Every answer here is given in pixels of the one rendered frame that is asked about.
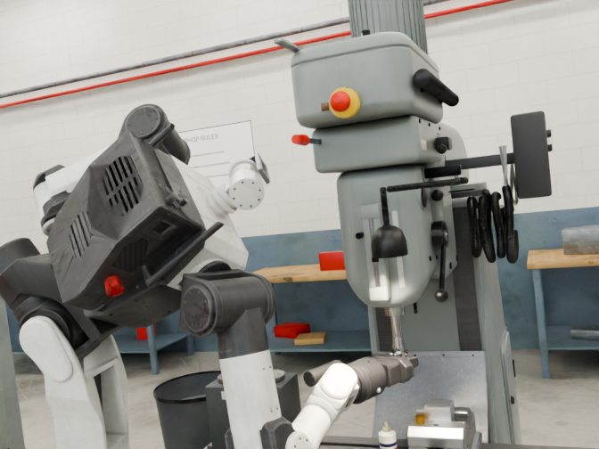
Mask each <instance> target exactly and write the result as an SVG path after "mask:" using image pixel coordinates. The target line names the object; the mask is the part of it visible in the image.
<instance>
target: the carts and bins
mask: <svg viewBox="0 0 599 449"><path fill-rule="evenodd" d="M220 374H222V373H221V371H201V372H196V373H191V374H186V375H183V376H180V377H176V378H174V379H171V380H167V381H165V382H163V383H161V384H160V385H158V386H157V387H156V388H155V389H154V390H153V397H154V398H155V400H156V405H157V410H158V415H159V419H160V427H161V432H162V436H163V441H164V445H165V449H204V448H205V447H206V446H207V445H209V444H210V443H211V435H210V428H209V415H208V407H207V400H206V392H205V387H206V386H208V384H210V383H211V382H213V381H214V380H216V379H217V376H218V375H220ZM154 393H155V394H154Z"/></svg>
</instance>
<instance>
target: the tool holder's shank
mask: <svg viewBox="0 0 599 449"><path fill-rule="evenodd" d="M390 320H391V329H392V348H394V352H396V353H401V352H404V347H406V346H405V342H404V339H403V334H402V325H401V316H391V317H390Z"/></svg>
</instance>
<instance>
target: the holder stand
mask: <svg viewBox="0 0 599 449"><path fill-rule="evenodd" d="M274 375H275V384H276V390H277V395H278V400H279V405H280V410H281V414H282V416H283V417H284V418H285V419H286V420H288V421H289V422H290V423H293V422H294V421H295V419H296V418H297V417H298V415H299V414H300V412H301V406H300V391H299V383H298V375H297V373H285V372H284V371H281V370H274ZM205 392H206V400H207V407H208V415H209V428H210V435H211V443H212V449H226V439H225V433H226V432H227V431H228V429H229V428H230V421H229V416H228V410H227V405H226V395H225V390H224V384H223V379H222V374H220V375H218V376H217V379H216V380H214V381H213V382H211V383H210V384H208V386H206V387H205Z"/></svg>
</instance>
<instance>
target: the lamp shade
mask: <svg viewBox="0 0 599 449"><path fill-rule="evenodd" d="M371 251H372V258H390V257H402V256H405V255H408V251H407V242H406V237H405V235H404V234H403V231H402V230H401V229H400V228H398V227H396V226H395V225H391V224H389V225H383V226H381V227H379V228H378V229H377V230H375V231H374V232H373V237H372V241H371Z"/></svg>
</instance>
